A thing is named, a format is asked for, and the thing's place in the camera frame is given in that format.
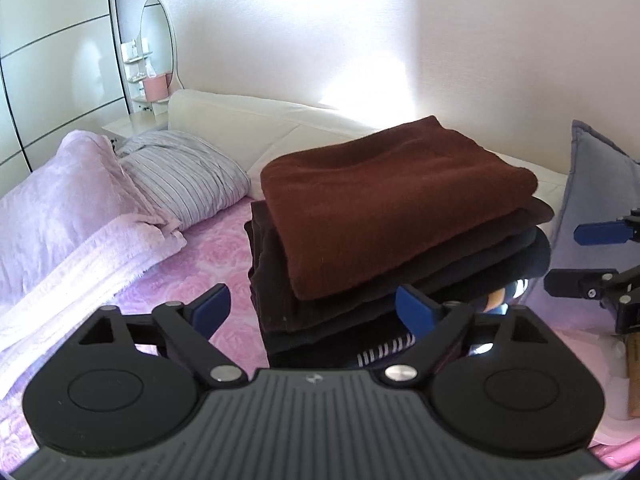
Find pink plush pillow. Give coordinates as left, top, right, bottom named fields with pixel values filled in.
left=0, top=130, right=186, bottom=311

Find black folded garment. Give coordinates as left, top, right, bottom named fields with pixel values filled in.
left=262, top=227, right=552, bottom=371

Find blue grey pillow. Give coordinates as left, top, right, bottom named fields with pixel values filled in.
left=525, top=120, right=640, bottom=336

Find white nightstand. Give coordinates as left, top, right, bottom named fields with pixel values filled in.
left=101, top=110, right=171, bottom=149

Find pink floral plush blanket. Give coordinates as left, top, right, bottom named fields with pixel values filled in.
left=0, top=205, right=640, bottom=480

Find brown towel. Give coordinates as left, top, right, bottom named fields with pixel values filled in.
left=260, top=115, right=539, bottom=301

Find striped pillow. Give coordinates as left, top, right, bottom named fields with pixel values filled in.
left=117, top=129, right=252, bottom=234

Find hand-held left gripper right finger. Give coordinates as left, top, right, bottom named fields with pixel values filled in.
left=382, top=284, right=551, bottom=389

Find black white striped garment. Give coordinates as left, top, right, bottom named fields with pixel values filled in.
left=356, top=331, right=417, bottom=367

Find stack of dark folded clothes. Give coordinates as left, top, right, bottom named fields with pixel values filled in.
left=244, top=196, right=555, bottom=336

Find pink box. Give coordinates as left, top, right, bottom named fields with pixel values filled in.
left=143, top=72, right=169, bottom=104

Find oval white framed mirror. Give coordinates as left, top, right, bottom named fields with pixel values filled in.
left=139, top=0, right=180, bottom=92

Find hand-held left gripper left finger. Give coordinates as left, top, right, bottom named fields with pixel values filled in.
left=77, top=283, right=246, bottom=387

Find colourful printed garment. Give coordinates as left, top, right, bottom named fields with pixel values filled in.
left=470, top=276, right=531, bottom=317

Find white sliding wardrobe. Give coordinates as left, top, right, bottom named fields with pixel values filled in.
left=0, top=0, right=132, bottom=196

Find light pink folded blanket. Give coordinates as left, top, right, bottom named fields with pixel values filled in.
left=0, top=212, right=189, bottom=401

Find wooden object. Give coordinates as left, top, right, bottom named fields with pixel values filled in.
left=624, top=332, right=640, bottom=418

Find small white shelf unit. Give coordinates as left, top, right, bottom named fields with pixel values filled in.
left=120, top=37, right=155, bottom=112

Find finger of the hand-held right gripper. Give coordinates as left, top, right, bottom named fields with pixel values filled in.
left=573, top=209, right=640, bottom=246
left=543, top=265, right=640, bottom=301

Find cream upholstered headboard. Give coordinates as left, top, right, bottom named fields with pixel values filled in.
left=167, top=89, right=571, bottom=241

